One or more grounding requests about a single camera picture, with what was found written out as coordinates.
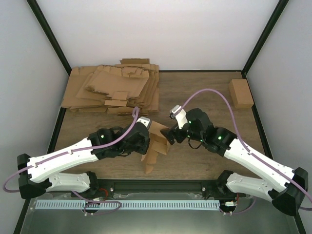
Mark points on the light blue slotted strip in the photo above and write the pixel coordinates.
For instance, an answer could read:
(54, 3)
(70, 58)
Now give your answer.
(206, 205)

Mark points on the clear acrylic front plate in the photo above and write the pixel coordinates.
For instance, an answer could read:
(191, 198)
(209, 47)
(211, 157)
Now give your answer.
(262, 218)

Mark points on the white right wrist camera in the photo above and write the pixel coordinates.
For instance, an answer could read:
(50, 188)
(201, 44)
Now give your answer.
(179, 114)

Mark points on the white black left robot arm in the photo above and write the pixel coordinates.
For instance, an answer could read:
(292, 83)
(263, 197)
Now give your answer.
(46, 173)

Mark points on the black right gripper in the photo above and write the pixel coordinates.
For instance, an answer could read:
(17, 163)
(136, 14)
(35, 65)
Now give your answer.
(169, 135)

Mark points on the brown cardboard box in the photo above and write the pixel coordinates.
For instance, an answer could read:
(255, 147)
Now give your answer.
(241, 94)
(158, 145)

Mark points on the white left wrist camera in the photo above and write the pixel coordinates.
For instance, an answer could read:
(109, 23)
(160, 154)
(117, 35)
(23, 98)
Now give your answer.
(145, 121)

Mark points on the black corner frame post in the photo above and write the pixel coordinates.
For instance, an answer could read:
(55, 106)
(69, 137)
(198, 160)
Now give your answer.
(33, 4)
(277, 12)

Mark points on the folded brown cardboard box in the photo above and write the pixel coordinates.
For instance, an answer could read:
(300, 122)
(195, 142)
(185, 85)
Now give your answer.
(241, 94)

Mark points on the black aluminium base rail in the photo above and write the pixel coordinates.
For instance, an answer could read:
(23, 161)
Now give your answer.
(205, 188)

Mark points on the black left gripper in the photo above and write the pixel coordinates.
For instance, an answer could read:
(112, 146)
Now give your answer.
(143, 149)

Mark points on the stack of flat cardboard blanks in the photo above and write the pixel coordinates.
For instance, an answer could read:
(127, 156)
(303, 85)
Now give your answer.
(114, 89)

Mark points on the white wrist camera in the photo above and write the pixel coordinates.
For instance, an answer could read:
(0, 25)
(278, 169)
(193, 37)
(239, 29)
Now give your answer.
(145, 121)
(179, 114)

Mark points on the black left corner frame post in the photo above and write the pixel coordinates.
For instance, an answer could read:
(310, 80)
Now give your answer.
(33, 4)

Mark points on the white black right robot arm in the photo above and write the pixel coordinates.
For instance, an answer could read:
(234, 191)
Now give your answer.
(281, 185)

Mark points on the black right corner frame post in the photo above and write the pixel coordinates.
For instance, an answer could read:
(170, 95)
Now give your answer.
(277, 12)

